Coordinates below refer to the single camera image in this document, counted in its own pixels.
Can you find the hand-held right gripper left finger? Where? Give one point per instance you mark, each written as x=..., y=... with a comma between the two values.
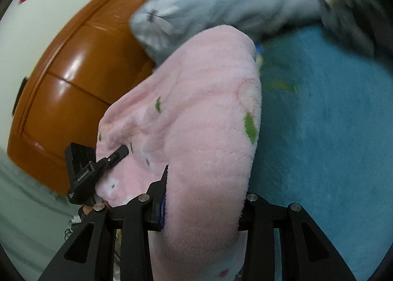
x=162, y=207

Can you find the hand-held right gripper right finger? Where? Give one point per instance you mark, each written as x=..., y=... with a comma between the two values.
x=254, y=207

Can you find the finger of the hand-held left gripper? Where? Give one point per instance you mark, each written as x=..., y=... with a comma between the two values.
x=116, y=155

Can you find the pink fleece pajama garment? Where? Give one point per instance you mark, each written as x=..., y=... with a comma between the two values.
x=199, y=115

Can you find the teal floral blanket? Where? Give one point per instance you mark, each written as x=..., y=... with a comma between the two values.
x=307, y=146

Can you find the wooden headboard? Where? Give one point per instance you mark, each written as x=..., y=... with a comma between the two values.
x=76, y=63

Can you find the grey daisy print pillow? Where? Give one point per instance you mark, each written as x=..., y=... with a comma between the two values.
x=196, y=1

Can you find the black garment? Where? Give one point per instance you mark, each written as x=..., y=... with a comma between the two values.
x=347, y=17

